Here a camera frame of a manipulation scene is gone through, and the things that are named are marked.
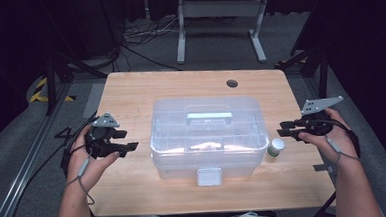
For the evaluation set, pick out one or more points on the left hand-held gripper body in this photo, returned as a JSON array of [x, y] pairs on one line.
[[99, 143]]

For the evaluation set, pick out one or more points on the grey metal desk frame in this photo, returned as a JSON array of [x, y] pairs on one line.
[[220, 7]]

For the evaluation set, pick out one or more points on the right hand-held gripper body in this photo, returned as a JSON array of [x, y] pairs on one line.
[[318, 125]]

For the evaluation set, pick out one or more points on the grey tape piece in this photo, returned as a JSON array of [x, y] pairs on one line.
[[322, 167]]

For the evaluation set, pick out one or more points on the small white bottle green label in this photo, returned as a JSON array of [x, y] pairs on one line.
[[276, 146]]

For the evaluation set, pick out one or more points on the grey floor plate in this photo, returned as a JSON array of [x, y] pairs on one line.
[[93, 100]]

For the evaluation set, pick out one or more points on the aluminium floor rail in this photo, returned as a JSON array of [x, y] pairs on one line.
[[20, 171]]

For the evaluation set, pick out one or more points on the clear plastic storage box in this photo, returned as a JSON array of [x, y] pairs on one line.
[[209, 134]]

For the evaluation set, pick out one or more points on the person's right hand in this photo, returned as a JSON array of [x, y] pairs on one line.
[[340, 147]]

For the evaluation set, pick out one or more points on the black metal stand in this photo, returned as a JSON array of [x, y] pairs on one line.
[[322, 71], [51, 82]]

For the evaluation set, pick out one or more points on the person's left hand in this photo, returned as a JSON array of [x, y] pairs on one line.
[[84, 171]]

